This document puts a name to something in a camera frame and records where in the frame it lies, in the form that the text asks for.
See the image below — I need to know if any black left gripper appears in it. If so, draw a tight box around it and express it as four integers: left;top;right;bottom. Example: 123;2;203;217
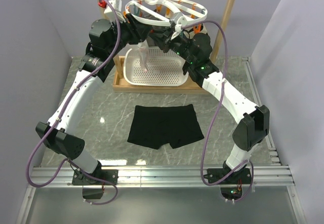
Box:
107;13;153;58

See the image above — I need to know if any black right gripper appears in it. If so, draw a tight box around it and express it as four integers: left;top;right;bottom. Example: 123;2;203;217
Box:
149;27;196;66

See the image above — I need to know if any white round clip hanger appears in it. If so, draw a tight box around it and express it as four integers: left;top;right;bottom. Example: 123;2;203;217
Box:
125;0;208;27

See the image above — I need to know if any black boxer underwear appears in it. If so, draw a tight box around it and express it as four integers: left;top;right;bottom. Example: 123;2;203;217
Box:
127;104;204;150

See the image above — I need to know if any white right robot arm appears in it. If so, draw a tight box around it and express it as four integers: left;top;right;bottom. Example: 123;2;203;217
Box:
149;30;270;184

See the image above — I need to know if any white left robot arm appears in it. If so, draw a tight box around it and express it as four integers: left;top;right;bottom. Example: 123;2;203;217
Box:
36;15;152;185

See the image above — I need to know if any grey striped hanging underwear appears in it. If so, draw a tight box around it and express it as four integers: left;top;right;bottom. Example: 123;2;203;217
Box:
148;29;166;50

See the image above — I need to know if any pink white hanging underwear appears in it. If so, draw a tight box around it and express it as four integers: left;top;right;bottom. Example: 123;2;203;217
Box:
131;40;149;72

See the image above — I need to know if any black hanging underwear white band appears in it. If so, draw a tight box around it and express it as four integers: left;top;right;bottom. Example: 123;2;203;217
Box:
182;24;212;74

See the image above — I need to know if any white perforated plastic basket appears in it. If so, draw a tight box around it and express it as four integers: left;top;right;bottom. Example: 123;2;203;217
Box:
124;47;188;87

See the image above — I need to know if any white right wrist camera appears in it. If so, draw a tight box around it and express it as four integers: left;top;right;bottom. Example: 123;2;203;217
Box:
170;12;188;40

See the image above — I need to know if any wooden hanger rack frame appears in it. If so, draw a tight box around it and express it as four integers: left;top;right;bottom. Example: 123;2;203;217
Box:
92;0;240;95

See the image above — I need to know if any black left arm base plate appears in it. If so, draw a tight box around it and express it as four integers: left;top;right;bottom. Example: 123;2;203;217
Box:
72;169;118;186

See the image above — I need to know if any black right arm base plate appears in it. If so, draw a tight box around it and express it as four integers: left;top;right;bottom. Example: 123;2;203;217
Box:
204;166;252;185

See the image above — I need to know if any aluminium mounting rail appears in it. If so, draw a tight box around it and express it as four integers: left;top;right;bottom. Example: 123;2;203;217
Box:
30;165;295;188

